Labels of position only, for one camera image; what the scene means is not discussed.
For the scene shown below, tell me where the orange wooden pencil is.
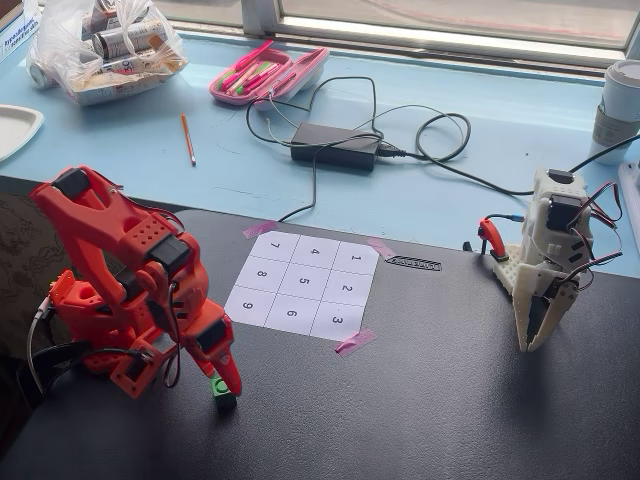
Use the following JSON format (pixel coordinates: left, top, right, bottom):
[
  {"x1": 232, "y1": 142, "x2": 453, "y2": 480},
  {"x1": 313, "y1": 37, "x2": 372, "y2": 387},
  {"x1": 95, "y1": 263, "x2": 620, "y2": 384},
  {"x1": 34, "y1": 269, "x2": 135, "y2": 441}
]
[{"x1": 180, "y1": 113, "x2": 197, "y2": 167}]

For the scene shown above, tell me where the grey window frame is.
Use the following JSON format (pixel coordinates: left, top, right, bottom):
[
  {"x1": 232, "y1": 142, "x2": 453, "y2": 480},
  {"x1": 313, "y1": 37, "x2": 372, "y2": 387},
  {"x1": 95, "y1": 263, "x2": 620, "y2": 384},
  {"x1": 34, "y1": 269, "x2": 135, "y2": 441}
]
[{"x1": 239, "y1": 0, "x2": 640, "y2": 76}]

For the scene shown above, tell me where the printed food tray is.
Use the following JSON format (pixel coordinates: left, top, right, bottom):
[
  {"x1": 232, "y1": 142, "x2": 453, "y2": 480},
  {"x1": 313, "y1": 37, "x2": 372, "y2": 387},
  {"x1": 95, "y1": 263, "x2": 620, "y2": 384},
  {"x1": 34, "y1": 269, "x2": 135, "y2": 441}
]
[{"x1": 62, "y1": 59, "x2": 189, "y2": 107}]

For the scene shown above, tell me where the pink tape piece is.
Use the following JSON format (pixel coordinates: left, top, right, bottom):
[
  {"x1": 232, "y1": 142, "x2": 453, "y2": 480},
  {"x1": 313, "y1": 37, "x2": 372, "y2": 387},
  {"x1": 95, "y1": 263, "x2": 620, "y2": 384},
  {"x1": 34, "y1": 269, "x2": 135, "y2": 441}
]
[
  {"x1": 242, "y1": 220, "x2": 278, "y2": 240},
  {"x1": 367, "y1": 237, "x2": 396, "y2": 260},
  {"x1": 334, "y1": 328, "x2": 377, "y2": 357}
]

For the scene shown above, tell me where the small metal can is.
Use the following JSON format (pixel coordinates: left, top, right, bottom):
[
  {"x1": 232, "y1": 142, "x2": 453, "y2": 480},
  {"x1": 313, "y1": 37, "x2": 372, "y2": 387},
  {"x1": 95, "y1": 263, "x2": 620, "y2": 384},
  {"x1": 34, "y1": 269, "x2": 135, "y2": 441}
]
[{"x1": 27, "y1": 62, "x2": 60, "y2": 91}]

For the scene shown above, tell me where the clear plastic bag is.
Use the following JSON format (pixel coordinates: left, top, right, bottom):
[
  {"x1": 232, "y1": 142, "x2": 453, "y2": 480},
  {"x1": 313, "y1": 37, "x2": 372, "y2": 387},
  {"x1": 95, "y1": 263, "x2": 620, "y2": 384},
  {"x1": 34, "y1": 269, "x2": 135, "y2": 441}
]
[{"x1": 25, "y1": 0, "x2": 190, "y2": 107}]

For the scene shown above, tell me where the dark patterned cloth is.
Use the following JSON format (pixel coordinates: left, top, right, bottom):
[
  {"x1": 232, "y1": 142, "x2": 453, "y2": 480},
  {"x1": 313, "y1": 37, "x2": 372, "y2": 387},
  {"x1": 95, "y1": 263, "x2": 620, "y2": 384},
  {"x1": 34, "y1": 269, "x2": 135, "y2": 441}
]
[{"x1": 0, "y1": 192, "x2": 76, "y2": 361}]

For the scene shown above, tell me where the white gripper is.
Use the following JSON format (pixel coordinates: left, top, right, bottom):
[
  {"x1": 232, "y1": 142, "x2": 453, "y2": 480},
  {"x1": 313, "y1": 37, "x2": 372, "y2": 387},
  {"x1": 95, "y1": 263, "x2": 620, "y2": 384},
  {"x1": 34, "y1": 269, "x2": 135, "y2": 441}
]
[{"x1": 511, "y1": 263, "x2": 587, "y2": 355}]

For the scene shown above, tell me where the thin white cable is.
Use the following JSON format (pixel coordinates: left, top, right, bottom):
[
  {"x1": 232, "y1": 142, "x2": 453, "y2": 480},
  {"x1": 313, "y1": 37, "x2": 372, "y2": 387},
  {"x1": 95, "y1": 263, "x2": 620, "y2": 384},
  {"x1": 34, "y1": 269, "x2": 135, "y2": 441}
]
[{"x1": 254, "y1": 92, "x2": 301, "y2": 149}]

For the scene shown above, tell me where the pink pencil case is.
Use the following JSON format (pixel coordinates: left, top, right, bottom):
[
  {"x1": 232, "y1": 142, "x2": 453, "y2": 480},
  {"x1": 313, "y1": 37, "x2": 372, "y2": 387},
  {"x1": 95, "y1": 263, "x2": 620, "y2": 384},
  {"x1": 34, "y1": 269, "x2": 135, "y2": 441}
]
[{"x1": 208, "y1": 40, "x2": 330, "y2": 112}]

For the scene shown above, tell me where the Tide detergent cardboard box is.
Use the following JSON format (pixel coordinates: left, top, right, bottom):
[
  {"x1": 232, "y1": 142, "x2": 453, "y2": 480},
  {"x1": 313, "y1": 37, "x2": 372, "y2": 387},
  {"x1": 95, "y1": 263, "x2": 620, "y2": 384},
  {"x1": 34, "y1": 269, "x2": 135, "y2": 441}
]
[{"x1": 0, "y1": 0, "x2": 42, "y2": 65}]

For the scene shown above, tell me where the green cube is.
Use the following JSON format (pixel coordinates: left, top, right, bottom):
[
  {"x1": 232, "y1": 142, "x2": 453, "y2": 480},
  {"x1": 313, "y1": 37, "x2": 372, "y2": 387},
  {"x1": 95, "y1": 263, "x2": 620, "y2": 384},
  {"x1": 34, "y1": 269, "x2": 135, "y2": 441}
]
[{"x1": 208, "y1": 375, "x2": 238, "y2": 414}]

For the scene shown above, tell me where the printed cylinder container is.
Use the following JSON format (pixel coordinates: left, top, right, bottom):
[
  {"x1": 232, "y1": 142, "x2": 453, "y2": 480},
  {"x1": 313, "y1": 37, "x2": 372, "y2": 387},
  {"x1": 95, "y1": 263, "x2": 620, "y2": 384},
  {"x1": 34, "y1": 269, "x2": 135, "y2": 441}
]
[{"x1": 91, "y1": 22, "x2": 167, "y2": 60}]

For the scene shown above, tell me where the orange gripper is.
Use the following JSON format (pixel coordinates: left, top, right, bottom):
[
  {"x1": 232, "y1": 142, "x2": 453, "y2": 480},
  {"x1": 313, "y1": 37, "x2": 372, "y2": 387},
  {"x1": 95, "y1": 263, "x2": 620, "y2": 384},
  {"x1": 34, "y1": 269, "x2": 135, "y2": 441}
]
[{"x1": 181, "y1": 293, "x2": 244, "y2": 398}]

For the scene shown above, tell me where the pink pen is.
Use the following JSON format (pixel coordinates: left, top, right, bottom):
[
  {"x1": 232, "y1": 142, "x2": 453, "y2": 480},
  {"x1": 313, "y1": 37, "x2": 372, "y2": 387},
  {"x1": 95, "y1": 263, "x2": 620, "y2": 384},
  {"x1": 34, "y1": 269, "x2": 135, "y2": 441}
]
[{"x1": 234, "y1": 39, "x2": 275, "y2": 71}]

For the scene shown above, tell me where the white paper coffee cup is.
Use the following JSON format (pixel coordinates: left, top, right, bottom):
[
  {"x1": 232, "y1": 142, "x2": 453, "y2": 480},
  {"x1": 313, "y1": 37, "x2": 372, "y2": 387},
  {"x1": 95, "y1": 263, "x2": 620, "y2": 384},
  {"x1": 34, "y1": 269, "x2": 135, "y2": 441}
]
[{"x1": 588, "y1": 58, "x2": 640, "y2": 166}]

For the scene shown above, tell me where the white paper plate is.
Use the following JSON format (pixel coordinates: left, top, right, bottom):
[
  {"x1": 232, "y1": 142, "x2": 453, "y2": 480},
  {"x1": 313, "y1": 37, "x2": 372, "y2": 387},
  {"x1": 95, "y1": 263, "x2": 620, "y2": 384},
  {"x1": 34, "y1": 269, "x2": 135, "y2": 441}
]
[{"x1": 0, "y1": 103, "x2": 45, "y2": 164}]

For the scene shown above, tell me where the orange table clamp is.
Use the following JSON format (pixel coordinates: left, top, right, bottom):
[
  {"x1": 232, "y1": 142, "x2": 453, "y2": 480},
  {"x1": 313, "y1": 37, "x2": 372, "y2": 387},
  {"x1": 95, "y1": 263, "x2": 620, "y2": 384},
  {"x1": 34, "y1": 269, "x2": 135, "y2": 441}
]
[{"x1": 477, "y1": 215, "x2": 510, "y2": 262}]

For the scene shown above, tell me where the black power adapter brick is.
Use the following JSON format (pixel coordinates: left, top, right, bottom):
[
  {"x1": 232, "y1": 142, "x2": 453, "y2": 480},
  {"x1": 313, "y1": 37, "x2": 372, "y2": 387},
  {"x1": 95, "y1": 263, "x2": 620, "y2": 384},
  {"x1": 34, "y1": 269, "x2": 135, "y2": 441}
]
[{"x1": 289, "y1": 122, "x2": 382, "y2": 172}]

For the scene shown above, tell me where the thin black adapter cable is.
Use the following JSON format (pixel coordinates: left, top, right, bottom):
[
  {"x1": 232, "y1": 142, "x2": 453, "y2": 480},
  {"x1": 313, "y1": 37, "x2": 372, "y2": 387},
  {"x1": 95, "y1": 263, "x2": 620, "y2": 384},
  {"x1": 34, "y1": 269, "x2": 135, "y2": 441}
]
[{"x1": 245, "y1": 76, "x2": 386, "y2": 224}]

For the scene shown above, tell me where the thick black power cord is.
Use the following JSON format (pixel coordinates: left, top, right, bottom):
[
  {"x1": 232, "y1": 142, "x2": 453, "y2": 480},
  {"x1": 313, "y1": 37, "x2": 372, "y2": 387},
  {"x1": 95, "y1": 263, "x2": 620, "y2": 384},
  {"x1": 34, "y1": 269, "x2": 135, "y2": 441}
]
[{"x1": 377, "y1": 104, "x2": 640, "y2": 197}]

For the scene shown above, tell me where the white numbered grid paper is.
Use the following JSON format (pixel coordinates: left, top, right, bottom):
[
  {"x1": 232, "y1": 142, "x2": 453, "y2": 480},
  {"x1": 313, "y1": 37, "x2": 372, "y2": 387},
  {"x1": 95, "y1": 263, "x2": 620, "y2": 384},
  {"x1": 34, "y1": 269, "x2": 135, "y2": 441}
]
[{"x1": 223, "y1": 230, "x2": 380, "y2": 343}]

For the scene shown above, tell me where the white power strip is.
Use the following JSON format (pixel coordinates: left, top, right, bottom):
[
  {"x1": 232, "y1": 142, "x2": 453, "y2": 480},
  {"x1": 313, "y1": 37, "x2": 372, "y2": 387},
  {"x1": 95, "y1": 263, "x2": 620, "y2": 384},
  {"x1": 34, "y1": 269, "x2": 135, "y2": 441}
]
[{"x1": 617, "y1": 159, "x2": 640, "y2": 211}]

